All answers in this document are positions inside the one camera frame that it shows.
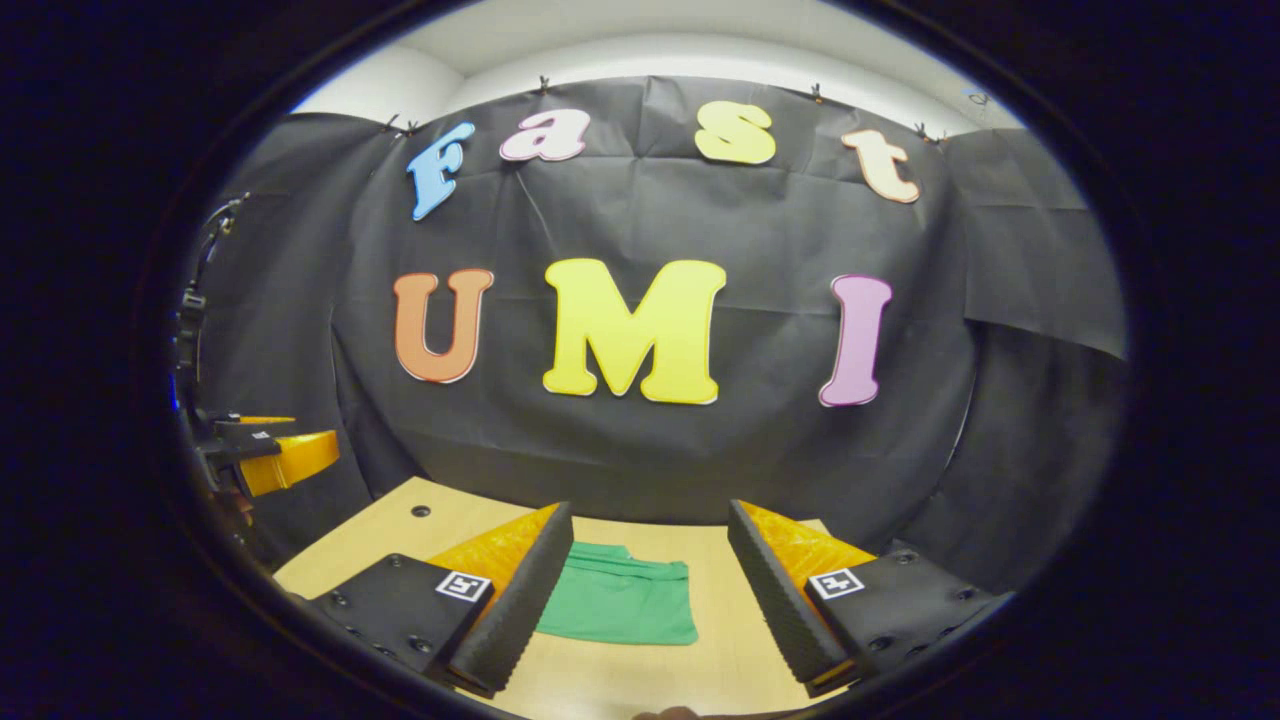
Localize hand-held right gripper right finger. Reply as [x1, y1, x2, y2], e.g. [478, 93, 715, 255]
[728, 500, 1011, 698]

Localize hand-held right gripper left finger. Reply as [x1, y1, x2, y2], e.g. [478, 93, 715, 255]
[310, 502, 575, 699]

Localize green T-shirt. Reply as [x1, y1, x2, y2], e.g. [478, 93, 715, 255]
[535, 542, 699, 646]

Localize black backdrop cloth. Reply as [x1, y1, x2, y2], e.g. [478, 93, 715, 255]
[175, 75, 1131, 601]

